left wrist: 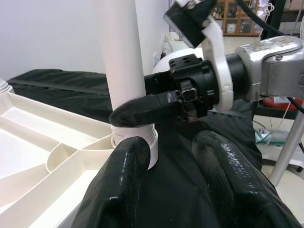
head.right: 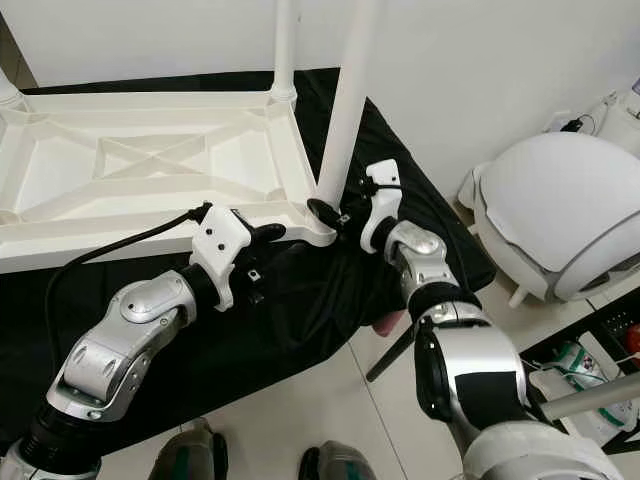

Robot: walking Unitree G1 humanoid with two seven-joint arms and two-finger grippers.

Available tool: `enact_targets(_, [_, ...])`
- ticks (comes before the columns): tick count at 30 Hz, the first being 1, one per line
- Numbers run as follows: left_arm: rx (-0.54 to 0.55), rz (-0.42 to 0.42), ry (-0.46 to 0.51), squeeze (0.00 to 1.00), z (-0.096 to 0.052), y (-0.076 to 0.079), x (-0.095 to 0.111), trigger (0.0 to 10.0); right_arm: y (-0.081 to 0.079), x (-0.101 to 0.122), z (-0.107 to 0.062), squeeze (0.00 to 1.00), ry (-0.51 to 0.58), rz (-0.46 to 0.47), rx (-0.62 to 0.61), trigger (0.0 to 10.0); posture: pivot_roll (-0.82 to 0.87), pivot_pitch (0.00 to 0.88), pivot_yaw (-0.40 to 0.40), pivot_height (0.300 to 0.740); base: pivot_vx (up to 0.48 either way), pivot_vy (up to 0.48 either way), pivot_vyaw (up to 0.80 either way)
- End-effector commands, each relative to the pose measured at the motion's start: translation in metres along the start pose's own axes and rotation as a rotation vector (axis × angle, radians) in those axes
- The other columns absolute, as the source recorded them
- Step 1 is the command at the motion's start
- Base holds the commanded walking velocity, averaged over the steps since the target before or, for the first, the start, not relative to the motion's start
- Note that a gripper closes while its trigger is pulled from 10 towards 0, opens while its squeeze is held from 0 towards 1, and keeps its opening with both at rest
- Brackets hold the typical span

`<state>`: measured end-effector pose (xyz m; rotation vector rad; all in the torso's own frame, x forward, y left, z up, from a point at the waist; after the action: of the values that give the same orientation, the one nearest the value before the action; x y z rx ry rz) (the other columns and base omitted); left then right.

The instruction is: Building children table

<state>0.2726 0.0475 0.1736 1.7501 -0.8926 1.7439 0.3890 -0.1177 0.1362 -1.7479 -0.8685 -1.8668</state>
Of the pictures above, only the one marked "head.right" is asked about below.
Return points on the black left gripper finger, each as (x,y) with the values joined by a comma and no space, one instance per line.
(270,233)

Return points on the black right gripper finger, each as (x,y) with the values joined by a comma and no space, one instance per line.
(322,212)

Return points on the white plastic table leg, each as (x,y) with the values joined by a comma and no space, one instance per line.
(285,50)
(7,90)
(345,100)

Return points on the white plastic children table top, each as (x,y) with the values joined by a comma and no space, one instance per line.
(120,170)

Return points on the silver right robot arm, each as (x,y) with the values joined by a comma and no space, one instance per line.
(425,265)

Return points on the dark metal table leg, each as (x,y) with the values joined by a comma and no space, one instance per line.
(388,358)

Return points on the grey green left robot leg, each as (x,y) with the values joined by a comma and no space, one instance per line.
(190,455)

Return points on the grey green robot leg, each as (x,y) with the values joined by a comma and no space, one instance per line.
(335,463)
(190,455)

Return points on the grey green right robot leg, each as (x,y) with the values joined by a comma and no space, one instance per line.
(335,463)

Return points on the white domed appliance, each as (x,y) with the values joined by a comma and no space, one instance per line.
(560,200)

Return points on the white green plastic package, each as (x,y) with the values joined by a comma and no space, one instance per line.
(575,365)

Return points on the black low floor shelf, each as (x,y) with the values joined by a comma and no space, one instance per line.
(600,322)

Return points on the white small appliance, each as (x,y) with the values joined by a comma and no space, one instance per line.
(622,105)

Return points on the red small object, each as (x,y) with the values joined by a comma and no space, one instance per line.
(632,337)

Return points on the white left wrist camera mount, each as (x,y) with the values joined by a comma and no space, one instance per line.
(220,245)

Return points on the pink table frame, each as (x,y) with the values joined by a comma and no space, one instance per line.
(387,323)

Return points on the white wall socket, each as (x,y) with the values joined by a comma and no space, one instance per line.
(557,118)

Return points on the black wall plug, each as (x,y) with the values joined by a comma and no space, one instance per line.
(573,123)

